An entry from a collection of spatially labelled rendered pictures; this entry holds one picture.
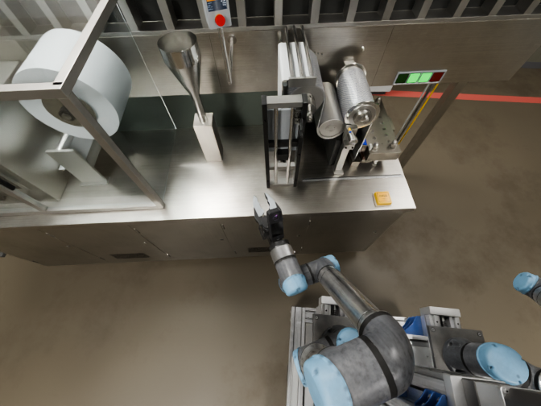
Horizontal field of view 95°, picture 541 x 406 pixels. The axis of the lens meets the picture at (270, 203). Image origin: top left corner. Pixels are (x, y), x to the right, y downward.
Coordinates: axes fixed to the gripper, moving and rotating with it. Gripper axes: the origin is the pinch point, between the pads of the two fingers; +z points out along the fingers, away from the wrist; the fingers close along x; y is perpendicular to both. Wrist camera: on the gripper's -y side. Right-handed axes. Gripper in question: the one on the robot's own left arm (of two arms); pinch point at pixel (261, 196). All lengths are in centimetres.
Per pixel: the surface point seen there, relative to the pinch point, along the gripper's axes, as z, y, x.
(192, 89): 51, -11, -13
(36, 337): 16, 146, -156
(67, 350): -1, 143, -135
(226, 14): 40, -41, 0
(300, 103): 19.0, -22.4, 19.4
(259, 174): 32.4, 32.3, 13.2
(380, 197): -5, 23, 64
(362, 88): 31, -15, 56
